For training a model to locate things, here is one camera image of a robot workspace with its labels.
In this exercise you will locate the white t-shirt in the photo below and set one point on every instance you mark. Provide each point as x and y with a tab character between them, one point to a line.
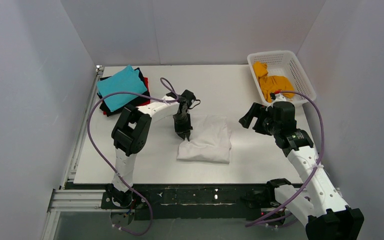
209	142

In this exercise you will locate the folded black t-shirt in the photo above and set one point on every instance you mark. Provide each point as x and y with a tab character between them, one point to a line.
139	101

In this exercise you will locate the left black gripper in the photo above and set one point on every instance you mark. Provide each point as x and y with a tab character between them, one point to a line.
183	125

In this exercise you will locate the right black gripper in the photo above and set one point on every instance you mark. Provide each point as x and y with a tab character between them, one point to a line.
258	118

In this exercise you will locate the white plastic basket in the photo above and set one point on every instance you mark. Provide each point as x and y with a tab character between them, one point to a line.
282	63

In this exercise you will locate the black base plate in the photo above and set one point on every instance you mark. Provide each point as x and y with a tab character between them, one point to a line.
195	201

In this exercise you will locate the folded cyan t-shirt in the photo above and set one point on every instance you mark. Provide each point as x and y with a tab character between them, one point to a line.
126	80

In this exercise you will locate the yellow t-shirt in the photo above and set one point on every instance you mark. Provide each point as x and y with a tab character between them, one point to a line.
270	84

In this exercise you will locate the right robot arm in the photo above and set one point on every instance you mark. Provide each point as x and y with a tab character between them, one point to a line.
317	205

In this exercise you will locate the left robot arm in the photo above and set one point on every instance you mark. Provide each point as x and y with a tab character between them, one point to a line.
130	134

